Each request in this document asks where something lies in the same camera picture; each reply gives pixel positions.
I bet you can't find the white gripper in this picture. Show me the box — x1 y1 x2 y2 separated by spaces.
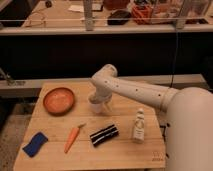
88 88 113 112

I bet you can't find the translucent white cup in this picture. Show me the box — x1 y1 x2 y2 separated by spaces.
88 95 104 114

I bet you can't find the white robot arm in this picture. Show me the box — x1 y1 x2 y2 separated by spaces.
90 64 213 171

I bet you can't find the black white striped cloth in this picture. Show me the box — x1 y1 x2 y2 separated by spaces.
90 125 119 147

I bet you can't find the white squeeze bottle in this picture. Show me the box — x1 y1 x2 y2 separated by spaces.
132 108 145 143

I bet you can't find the orange toy carrot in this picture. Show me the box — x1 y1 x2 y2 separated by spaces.
64 124 85 153

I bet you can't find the black bag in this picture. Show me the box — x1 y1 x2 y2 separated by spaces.
107 10 131 25

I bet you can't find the orange basket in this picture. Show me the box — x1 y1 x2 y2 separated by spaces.
131 5 153 25

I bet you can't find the metal frame post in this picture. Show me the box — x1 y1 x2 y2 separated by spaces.
83 0 93 31

